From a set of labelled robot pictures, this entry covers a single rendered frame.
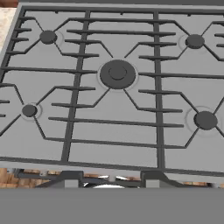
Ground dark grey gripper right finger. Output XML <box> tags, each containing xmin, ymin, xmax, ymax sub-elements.
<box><xmin>140</xmin><ymin>170</ymin><xmax>191</xmax><ymax>189</ymax></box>

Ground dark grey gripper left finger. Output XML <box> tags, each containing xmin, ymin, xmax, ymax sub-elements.
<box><xmin>35</xmin><ymin>170</ymin><xmax>86</xmax><ymax>189</ymax></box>

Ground white and black round thing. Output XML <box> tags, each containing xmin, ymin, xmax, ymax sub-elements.
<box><xmin>83</xmin><ymin>174</ymin><xmax>130</xmax><ymax>189</ymax></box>

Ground grey gas hob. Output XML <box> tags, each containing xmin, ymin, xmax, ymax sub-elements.
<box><xmin>0</xmin><ymin>2</ymin><xmax>224</xmax><ymax>179</ymax></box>

